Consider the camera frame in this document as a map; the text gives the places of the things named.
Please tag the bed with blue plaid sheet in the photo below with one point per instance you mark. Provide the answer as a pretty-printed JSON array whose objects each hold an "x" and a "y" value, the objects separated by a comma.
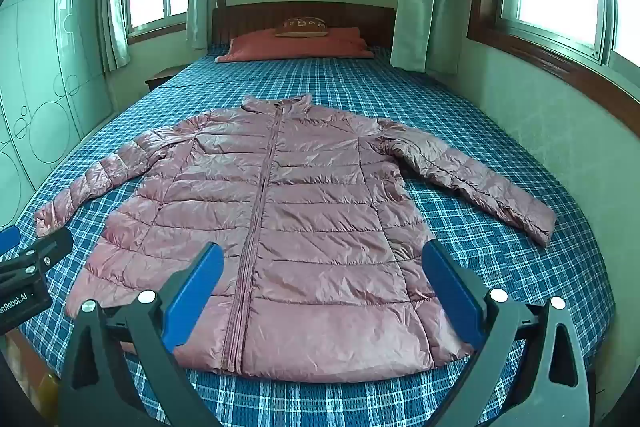
[{"x": 500, "y": 132}]

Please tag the small brown cushion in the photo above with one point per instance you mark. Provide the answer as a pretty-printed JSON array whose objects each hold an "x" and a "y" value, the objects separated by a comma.
[{"x": 301, "y": 27}]

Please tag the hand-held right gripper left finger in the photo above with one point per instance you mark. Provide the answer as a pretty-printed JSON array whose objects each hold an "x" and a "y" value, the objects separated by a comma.
[{"x": 192, "y": 297}]

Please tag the pink quilted down jacket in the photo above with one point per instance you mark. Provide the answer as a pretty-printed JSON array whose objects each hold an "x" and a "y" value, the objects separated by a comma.
[{"x": 310, "y": 227}]

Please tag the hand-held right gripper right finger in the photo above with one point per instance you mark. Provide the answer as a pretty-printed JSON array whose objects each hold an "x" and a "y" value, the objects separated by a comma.
[{"x": 455, "y": 294}]

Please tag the dark wooden nightstand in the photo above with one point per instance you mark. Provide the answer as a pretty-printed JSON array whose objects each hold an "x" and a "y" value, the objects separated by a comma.
[{"x": 160, "y": 79}]

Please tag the red pillow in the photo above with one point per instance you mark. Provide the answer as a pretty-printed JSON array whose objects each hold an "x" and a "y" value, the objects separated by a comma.
[{"x": 300, "y": 47}]

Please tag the wardrobe with circle pattern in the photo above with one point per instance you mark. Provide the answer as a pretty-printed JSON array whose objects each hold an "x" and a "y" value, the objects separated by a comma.
[{"x": 50, "y": 57}]

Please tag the wooden headboard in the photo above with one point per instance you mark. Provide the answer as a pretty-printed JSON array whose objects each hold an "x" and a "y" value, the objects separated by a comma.
[{"x": 250, "y": 19}]

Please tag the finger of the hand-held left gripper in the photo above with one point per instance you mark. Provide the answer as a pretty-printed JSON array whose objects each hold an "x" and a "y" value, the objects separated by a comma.
[
  {"x": 9, "y": 238},
  {"x": 50, "y": 247}
]

